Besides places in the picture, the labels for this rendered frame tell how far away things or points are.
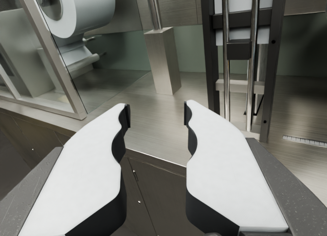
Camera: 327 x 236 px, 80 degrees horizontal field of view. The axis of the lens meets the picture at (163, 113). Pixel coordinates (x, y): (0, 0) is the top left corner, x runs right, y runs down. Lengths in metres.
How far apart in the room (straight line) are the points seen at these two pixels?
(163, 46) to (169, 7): 0.31
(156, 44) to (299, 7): 0.53
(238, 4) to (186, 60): 0.63
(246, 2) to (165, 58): 0.42
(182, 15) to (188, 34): 0.09
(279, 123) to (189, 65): 0.59
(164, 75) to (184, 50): 0.27
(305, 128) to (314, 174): 0.17
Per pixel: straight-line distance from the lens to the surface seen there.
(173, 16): 1.07
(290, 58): 0.98
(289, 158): 0.58
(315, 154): 0.61
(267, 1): 0.50
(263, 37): 0.52
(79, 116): 0.90
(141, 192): 0.89
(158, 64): 0.85
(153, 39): 0.83
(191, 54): 1.08
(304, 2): 0.93
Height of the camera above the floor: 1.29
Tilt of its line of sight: 31 degrees down
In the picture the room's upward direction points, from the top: 12 degrees counter-clockwise
